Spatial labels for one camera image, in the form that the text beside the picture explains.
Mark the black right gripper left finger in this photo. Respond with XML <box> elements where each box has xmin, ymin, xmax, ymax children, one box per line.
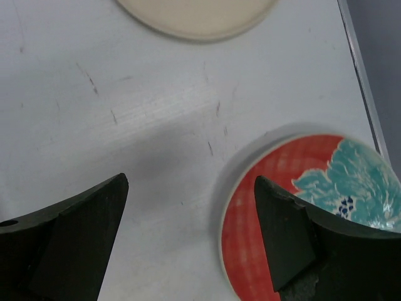
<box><xmin>1</xmin><ymin>173</ymin><xmax>128</xmax><ymax>300</ymax></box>

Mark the red plate blue flower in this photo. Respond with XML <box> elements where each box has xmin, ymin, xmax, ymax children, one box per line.
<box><xmin>219</xmin><ymin>134</ymin><xmax>400</xmax><ymax>300</ymax></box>

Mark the cream plate blue top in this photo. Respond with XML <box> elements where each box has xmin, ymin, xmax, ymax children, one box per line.
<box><xmin>117</xmin><ymin>0</ymin><xmax>276</xmax><ymax>42</ymax></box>

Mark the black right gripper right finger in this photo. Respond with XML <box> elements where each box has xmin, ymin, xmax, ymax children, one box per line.
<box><xmin>254</xmin><ymin>176</ymin><xmax>400</xmax><ymax>300</ymax></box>

